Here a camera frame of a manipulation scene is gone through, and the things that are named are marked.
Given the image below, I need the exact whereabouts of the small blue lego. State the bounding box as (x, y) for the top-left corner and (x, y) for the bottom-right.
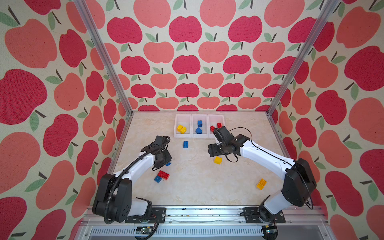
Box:
(154, 176), (163, 184)

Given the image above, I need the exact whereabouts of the orange yellow lego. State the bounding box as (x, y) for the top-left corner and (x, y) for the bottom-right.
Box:
(257, 179), (267, 190)

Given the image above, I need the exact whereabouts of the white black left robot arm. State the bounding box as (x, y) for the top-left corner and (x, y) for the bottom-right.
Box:
(92, 150), (172, 224)

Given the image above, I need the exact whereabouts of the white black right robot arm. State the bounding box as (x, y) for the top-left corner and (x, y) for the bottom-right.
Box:
(208, 135), (317, 223)

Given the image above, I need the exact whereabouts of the white right plastic bin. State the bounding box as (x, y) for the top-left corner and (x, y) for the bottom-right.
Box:
(208, 115), (225, 138)

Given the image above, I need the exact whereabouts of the white plastic bin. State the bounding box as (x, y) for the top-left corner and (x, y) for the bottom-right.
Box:
(174, 114), (192, 138)
(208, 115), (225, 138)
(192, 115), (209, 139)

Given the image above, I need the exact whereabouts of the white middle plastic bin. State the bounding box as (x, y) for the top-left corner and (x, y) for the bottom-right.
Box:
(192, 115), (209, 139)

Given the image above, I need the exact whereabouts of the white left plastic bin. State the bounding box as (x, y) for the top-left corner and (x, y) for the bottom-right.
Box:
(174, 114), (192, 138)

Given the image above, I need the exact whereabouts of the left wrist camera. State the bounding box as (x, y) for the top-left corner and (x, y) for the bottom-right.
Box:
(141, 136), (171, 153)

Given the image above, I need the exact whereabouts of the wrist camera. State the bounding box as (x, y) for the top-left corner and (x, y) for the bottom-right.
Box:
(213, 126), (235, 145)
(141, 136), (171, 153)

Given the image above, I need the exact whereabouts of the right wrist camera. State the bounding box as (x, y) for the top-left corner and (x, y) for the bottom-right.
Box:
(213, 126), (235, 145)

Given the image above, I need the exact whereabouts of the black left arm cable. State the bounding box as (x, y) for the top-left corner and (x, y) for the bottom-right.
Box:
(103, 135), (171, 240)

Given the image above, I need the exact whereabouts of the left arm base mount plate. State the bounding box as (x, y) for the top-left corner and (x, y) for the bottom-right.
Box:
(125, 207), (167, 224)

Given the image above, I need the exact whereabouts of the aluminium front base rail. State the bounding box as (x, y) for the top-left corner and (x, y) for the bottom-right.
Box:
(74, 206), (336, 240)

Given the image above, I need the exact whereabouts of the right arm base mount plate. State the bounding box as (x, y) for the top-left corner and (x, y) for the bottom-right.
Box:
(240, 207), (286, 224)

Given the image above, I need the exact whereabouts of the aluminium left frame post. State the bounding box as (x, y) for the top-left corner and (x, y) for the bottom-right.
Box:
(74, 1), (133, 117)

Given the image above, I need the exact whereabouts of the aluminium frame post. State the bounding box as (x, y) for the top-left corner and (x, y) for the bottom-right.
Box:
(74, 1), (133, 117)
(266, 0), (341, 118)

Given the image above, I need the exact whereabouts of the aluminium right frame post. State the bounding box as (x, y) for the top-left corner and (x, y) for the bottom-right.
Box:
(266, 0), (341, 118)

